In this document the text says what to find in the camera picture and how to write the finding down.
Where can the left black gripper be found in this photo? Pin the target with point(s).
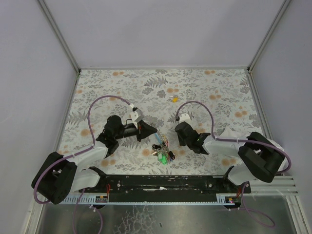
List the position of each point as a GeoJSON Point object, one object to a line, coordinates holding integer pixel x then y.
{"type": "Point", "coordinates": [139, 131]}

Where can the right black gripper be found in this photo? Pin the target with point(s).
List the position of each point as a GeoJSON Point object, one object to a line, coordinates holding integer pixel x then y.
{"type": "Point", "coordinates": [183, 131]}

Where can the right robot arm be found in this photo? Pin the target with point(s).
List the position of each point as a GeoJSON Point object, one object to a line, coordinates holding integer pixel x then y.
{"type": "Point", "coordinates": [261, 159]}

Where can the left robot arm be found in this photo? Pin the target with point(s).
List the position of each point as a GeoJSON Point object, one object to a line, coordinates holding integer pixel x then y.
{"type": "Point", "coordinates": [60, 175]}

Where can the black key fob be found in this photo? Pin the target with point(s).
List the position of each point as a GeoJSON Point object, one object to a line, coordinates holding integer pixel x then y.
{"type": "Point", "coordinates": [156, 146]}

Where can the green key tag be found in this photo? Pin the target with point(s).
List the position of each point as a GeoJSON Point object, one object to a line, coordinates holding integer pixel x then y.
{"type": "Point", "coordinates": [162, 158]}

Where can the yellow tagged key far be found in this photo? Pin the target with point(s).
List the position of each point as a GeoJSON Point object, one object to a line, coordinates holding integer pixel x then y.
{"type": "Point", "coordinates": [174, 98]}

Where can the white cloth cover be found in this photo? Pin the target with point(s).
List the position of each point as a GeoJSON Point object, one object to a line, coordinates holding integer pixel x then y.
{"type": "Point", "coordinates": [229, 133]}

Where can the floral table mat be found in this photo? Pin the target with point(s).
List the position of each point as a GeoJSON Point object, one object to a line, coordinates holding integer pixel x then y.
{"type": "Point", "coordinates": [214, 99]}

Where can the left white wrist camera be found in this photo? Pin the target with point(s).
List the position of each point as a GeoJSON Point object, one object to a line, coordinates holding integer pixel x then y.
{"type": "Point", "coordinates": [136, 115]}

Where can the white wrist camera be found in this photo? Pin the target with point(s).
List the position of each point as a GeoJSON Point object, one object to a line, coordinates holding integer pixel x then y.
{"type": "Point", "coordinates": [184, 118]}
{"type": "Point", "coordinates": [136, 115]}

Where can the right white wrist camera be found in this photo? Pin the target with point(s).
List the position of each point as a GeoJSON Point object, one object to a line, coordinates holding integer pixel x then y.
{"type": "Point", "coordinates": [184, 118]}

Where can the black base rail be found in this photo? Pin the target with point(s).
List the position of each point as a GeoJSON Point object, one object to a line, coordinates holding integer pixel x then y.
{"type": "Point", "coordinates": [163, 188]}

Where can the white slotted cable duct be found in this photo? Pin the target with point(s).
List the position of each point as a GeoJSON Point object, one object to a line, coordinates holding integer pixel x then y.
{"type": "Point", "coordinates": [85, 199]}

